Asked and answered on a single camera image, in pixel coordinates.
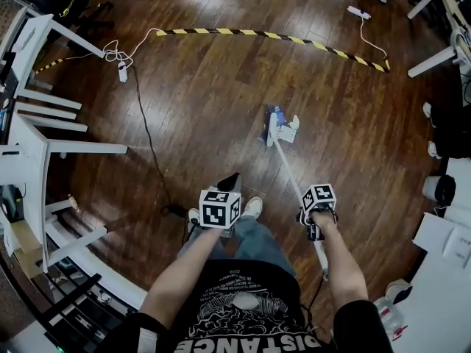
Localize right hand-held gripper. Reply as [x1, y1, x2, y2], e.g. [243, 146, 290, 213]
[296, 183, 339, 241]

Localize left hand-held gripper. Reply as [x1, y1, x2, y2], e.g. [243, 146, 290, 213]
[199, 172, 243, 238]

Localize white broom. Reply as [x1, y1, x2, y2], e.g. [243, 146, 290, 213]
[261, 103, 330, 282]

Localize blue packet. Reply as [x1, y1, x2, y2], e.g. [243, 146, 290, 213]
[265, 104, 286, 126]

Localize person's left forearm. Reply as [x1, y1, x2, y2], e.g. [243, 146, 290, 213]
[139, 228, 231, 319]

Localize person's right forearm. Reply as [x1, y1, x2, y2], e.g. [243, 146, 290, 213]
[311, 211, 369, 315]

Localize person's white right shoe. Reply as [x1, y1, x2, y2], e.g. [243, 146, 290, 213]
[241, 196, 264, 218]

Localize blue jeans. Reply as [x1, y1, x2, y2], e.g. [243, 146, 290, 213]
[176, 215, 297, 277]

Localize black printed T-shirt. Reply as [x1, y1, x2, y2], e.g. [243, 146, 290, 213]
[121, 257, 394, 353]

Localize small white black bin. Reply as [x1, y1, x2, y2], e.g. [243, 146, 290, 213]
[384, 279, 414, 304]

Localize white bin black liner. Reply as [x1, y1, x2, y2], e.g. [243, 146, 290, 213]
[422, 174, 457, 201]

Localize pale wood top desk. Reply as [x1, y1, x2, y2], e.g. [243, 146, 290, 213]
[406, 0, 471, 106]

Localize white desk with crossbars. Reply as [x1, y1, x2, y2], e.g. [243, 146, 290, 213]
[0, 13, 148, 310]

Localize brown cardboard box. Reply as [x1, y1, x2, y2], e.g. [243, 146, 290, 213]
[10, 218, 44, 276]

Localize short yellow black floor strip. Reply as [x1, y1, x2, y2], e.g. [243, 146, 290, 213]
[33, 59, 67, 75]

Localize black electronic box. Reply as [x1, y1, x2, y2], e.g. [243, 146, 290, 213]
[0, 184, 24, 223]

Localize black floor cable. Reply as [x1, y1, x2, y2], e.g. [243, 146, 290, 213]
[127, 65, 188, 219]

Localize long yellow black cable cover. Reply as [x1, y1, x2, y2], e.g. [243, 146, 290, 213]
[156, 27, 391, 74]

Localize white power strip coiled cable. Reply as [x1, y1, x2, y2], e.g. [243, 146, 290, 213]
[102, 27, 161, 83]

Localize white power strip straight cable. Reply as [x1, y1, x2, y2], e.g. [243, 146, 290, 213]
[347, 5, 390, 61]

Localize yellow cord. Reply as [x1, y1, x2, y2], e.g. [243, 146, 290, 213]
[58, 0, 80, 18]

